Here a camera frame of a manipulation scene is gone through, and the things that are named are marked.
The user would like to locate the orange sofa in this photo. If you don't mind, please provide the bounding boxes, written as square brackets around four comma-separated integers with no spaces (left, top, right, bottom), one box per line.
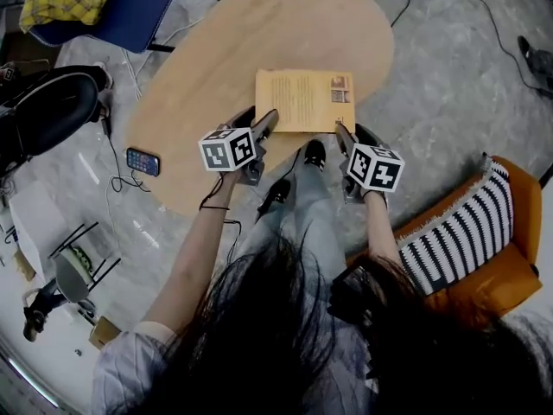
[345,156,543,319]

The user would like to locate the wooden coffee table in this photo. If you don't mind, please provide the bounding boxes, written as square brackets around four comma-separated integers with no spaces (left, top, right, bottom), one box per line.
[124,0,395,218]

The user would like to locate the black phone cable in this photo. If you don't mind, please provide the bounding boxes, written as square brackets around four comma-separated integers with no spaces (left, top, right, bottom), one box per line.
[101,117,150,194]

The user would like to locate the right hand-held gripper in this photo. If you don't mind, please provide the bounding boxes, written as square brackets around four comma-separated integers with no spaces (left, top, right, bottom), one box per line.
[334,121,406,205]

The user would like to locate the white cables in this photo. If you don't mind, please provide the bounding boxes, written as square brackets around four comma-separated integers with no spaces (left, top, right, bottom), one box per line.
[120,48,143,99]

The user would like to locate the black waist pouch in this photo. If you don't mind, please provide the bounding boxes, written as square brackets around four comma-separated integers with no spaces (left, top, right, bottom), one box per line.
[328,265,377,323]

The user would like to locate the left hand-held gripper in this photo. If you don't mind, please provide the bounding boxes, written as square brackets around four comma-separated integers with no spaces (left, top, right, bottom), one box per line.
[197,105,280,188]

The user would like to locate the yellow plaid cloth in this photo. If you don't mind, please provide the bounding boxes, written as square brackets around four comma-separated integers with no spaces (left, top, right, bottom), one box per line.
[19,0,108,34]

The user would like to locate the yellow book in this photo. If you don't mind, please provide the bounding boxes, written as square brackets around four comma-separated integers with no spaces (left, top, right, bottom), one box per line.
[254,69,357,134]

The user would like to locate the black-and-white striped cushion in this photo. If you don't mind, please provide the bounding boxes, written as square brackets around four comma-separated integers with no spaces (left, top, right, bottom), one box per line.
[395,152,515,296]

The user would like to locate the smartphone with lit screen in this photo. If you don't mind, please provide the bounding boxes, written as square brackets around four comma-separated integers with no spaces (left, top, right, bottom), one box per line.
[125,146,162,176]

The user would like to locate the blue chair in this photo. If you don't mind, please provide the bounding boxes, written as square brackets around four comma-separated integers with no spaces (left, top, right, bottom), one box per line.
[28,0,224,54]

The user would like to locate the person's striped blue shirt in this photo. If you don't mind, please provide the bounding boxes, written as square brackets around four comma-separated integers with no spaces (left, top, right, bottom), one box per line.
[92,317,381,415]

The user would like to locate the person's black shoe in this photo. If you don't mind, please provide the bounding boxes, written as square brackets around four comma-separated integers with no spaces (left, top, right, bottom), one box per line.
[257,178,293,215]
[303,139,327,173]

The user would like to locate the person's grey jeans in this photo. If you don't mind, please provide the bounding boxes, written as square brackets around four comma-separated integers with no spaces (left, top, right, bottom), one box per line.
[241,162,346,276]

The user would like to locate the black metal stool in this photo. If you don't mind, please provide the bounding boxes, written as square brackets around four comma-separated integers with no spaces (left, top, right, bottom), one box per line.
[47,221,122,304]

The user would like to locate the white box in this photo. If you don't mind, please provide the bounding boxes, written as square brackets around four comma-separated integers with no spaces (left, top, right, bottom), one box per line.
[8,181,57,276]

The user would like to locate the person's right forearm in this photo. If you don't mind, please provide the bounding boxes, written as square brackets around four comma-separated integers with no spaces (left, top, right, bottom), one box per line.
[365,190,404,267]

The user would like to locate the long black floor cable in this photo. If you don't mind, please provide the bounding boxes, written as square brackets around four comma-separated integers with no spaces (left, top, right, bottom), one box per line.
[438,0,553,99]

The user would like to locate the black office chair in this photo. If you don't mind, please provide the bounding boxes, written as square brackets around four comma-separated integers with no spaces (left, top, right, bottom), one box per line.
[0,65,114,176]

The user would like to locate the person's left forearm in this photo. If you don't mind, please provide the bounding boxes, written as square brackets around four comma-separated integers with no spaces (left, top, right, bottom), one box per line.
[142,170,238,332]

